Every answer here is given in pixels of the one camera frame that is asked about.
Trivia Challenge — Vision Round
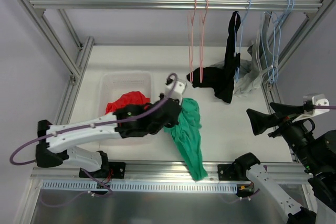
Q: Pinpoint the green tank top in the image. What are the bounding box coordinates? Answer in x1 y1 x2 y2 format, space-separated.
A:
164 98 208 181

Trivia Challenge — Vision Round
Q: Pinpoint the red tank top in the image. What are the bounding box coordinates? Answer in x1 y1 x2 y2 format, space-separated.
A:
105 91 151 114

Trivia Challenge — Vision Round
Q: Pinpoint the black tank top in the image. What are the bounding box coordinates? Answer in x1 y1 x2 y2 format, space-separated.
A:
186 11 241 104

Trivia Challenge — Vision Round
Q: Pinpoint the blue hanger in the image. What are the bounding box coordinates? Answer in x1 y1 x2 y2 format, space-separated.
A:
260 0 295 85
235 0 251 83
268 0 295 85

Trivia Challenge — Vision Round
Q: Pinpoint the pink hanger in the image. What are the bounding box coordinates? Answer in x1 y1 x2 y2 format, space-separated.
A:
199 0 208 83
187 0 197 83

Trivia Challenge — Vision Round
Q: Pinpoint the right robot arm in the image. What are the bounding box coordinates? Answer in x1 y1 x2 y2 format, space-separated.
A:
232 102 335 223

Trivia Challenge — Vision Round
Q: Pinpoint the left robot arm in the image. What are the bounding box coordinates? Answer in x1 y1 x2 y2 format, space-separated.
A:
35 98 182 178

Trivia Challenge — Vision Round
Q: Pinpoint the grey tank top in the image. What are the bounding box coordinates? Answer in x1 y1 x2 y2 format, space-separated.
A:
216 20 266 97

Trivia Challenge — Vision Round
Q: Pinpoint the white plastic basket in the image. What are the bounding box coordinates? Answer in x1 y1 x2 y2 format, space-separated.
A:
97 71 154 145

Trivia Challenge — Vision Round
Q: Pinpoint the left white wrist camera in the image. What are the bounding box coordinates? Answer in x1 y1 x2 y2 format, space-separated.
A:
164 78 187 105

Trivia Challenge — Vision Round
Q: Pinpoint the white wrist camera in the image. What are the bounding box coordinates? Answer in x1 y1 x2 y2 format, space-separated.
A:
293 93 330 122
164 78 187 105

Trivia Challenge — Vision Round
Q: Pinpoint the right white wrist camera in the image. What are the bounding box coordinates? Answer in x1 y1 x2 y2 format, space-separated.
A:
293 93 330 122

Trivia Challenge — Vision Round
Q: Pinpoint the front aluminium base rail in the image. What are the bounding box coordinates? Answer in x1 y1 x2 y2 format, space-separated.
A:
30 161 312 184

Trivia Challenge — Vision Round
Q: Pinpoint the white slotted cable duct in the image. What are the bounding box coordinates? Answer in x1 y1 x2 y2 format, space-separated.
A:
41 180 238 194

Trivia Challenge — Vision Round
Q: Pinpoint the aluminium hanging rail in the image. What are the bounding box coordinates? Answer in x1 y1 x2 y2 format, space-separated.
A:
29 0 322 13

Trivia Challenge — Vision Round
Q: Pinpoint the aluminium frame structure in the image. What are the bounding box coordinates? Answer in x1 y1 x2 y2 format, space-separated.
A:
0 0 336 120

